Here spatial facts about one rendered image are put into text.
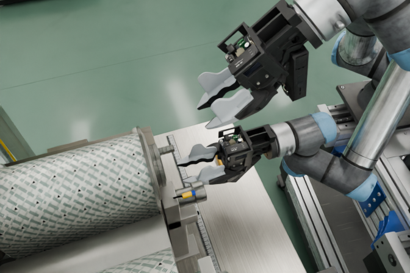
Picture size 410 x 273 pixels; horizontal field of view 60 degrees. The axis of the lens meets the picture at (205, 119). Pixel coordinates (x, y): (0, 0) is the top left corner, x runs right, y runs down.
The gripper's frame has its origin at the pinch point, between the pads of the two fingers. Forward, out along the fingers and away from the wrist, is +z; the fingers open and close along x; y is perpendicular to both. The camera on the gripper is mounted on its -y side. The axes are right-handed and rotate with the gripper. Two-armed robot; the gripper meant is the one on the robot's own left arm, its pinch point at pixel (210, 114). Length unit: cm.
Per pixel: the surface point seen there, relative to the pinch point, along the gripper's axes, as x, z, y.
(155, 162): 3.3, 10.7, 3.5
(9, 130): -75, 94, -17
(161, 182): 5.4, 12.5, 1.2
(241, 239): 7.6, 22.8, -36.4
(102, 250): 12.6, 22.3, 6.8
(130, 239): 12.2, 19.1, 4.0
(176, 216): 7.8, 17.7, -6.9
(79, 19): -231, 109, -81
